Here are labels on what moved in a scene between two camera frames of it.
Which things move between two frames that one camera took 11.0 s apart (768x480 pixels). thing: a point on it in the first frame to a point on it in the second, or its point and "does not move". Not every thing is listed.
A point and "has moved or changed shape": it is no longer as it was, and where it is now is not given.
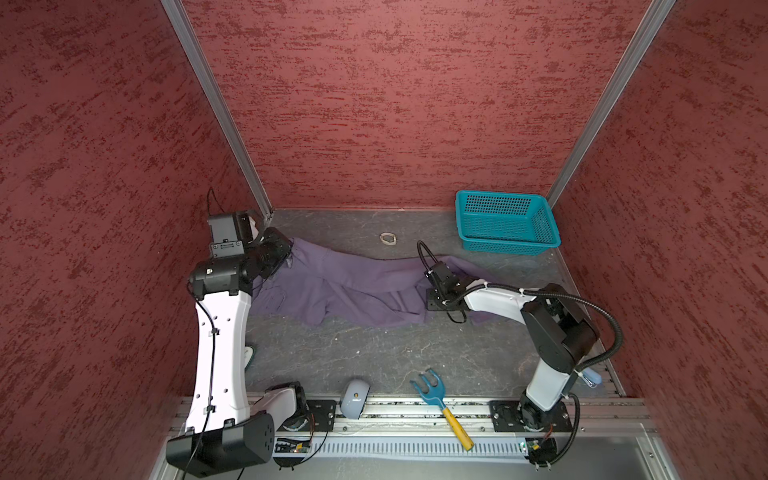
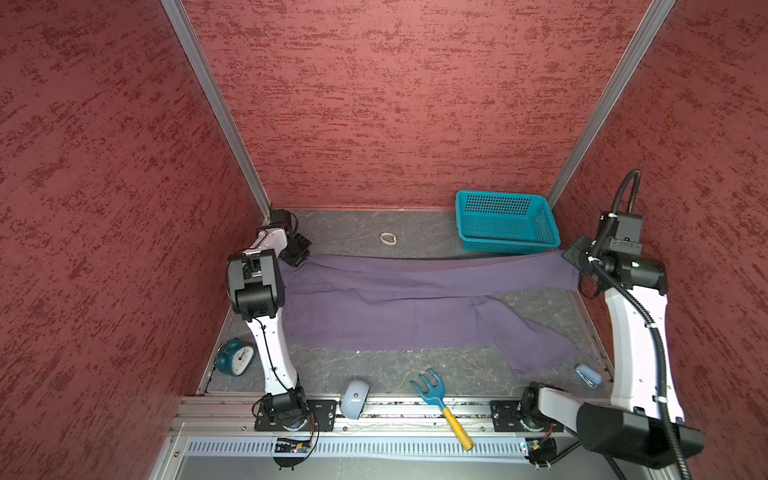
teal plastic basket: x=506 y=223 does not move
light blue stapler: x=591 y=378 does not move
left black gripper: x=283 y=245 to x=293 y=260
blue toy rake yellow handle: x=435 y=393 does not move
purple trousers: x=342 y=287 has moved or changed shape
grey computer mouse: x=354 y=397 does not move
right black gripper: x=430 y=301 to x=572 y=251
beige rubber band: x=381 y=236 does not move
